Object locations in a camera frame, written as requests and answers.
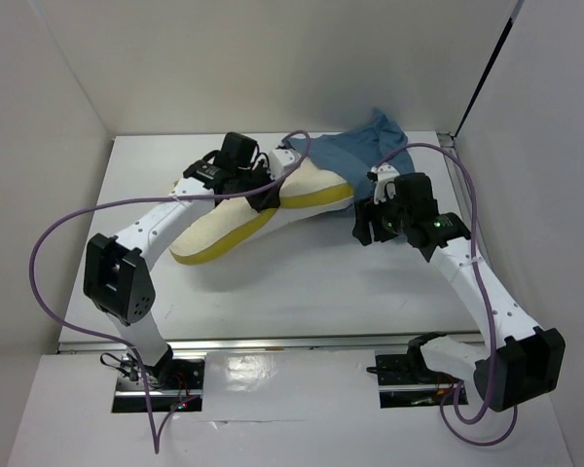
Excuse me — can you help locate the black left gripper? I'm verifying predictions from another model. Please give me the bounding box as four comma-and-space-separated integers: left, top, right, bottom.
236, 159, 285, 214

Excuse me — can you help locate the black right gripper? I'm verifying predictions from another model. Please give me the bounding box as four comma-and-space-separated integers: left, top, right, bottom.
351, 187, 412, 246

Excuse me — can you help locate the cream pillow with yellow band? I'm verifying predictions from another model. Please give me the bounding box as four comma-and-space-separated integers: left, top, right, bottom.
169, 160, 354, 266

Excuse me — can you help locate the blue fabric pillowcase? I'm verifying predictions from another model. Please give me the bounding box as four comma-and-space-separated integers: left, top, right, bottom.
283, 108, 408, 201

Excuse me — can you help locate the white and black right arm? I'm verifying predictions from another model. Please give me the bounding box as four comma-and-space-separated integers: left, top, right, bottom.
352, 165, 566, 413

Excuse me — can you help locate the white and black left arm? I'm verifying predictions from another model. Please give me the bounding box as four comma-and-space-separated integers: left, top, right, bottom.
83, 132, 281, 388

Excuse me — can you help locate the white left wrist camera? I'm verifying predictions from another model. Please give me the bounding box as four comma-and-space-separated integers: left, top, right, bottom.
267, 148, 301, 179

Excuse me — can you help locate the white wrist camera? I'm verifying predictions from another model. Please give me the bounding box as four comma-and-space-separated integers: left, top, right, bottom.
367, 163, 400, 204
267, 148, 301, 179

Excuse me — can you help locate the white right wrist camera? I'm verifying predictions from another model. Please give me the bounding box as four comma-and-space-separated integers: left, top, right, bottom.
367, 163, 400, 204

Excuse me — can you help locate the aluminium front rail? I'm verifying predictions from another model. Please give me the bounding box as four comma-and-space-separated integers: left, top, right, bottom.
56, 332, 484, 354

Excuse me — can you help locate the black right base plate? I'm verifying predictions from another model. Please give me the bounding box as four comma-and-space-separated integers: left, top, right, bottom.
366, 354, 459, 409

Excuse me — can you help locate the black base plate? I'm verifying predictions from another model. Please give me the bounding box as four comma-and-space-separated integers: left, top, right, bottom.
100, 352, 205, 413
366, 354, 459, 409

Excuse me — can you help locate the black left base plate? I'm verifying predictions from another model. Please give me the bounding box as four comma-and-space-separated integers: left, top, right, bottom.
100, 352, 205, 413

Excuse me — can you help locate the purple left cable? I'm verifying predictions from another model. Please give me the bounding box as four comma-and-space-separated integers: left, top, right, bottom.
30, 129, 312, 455

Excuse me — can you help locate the black vertical corner post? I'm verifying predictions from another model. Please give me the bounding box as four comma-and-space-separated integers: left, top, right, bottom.
453, 0, 524, 138

